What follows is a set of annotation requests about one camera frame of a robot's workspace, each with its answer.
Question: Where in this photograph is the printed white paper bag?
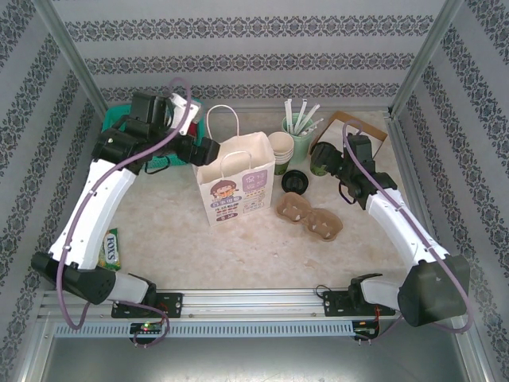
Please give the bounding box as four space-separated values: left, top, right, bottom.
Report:
192 103 276 228

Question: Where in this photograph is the brown cardboard napkin box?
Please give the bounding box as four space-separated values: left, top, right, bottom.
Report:
309 111 389 160

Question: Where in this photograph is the brown pulp cup carrier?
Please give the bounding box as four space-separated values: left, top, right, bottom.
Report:
274 193 344 242

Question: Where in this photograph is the green plastic basket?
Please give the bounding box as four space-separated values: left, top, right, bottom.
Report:
100 101 206 169

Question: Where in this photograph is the pale green straw tumbler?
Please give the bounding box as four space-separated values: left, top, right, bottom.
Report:
281 112 316 159

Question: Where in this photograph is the white wrapped straw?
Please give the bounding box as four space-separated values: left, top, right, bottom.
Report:
301 103 321 134
301 117 325 137
283 99 296 134
295 99 308 133

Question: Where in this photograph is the stack of white paper cups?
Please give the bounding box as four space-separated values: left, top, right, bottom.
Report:
268 131 295 155

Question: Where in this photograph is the green candy bag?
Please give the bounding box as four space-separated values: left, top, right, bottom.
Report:
96 226 122 272

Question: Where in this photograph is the small green circuit board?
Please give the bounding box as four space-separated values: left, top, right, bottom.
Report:
130 321 163 335
355 318 382 340

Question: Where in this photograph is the grey metal panel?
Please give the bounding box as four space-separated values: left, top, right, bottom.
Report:
21 336 492 382

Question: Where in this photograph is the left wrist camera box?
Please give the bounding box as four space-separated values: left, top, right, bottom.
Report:
164 93 200 129

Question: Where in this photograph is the aluminium frame rail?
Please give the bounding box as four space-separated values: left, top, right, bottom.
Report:
383 111 454 287

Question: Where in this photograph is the aluminium frame post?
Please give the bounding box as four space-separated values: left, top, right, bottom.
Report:
387 0 466 116
31 0 111 116

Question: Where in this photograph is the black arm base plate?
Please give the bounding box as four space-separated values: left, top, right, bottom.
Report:
111 291 185 319
321 289 395 318

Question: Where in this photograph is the aluminium mounting rail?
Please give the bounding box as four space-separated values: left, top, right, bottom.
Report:
37 288 468 322

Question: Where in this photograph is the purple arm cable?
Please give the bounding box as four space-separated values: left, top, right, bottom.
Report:
56 77 200 349
342 121 474 344

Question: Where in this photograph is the grey slotted cable duct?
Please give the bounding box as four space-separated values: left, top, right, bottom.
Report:
52 320 356 339

